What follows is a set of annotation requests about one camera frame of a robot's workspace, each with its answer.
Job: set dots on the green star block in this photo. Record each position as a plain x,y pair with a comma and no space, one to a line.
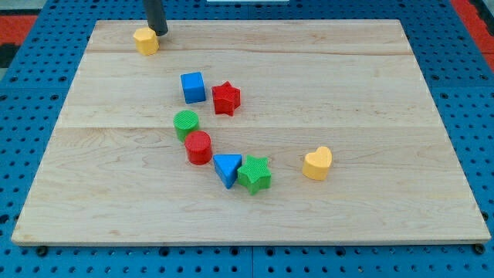
254,174

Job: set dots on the red star block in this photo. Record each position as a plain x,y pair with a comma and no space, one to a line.
226,98

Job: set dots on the light wooden board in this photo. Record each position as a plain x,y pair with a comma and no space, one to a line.
115,174

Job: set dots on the blue triangle block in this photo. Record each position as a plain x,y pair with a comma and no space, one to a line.
226,166

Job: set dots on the red cylinder block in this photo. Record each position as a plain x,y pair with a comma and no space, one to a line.
198,147

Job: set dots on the green cylinder block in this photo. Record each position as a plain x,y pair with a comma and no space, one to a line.
185,122

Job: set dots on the yellow heart block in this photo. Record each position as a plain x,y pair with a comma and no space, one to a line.
316,164

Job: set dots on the blue cube block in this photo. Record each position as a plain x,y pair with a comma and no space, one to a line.
193,87

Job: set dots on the yellow hexagon block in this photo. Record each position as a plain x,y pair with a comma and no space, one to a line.
146,41

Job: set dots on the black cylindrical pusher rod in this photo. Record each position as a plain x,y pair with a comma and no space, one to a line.
156,17

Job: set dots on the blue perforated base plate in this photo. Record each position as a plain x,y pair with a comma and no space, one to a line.
38,79

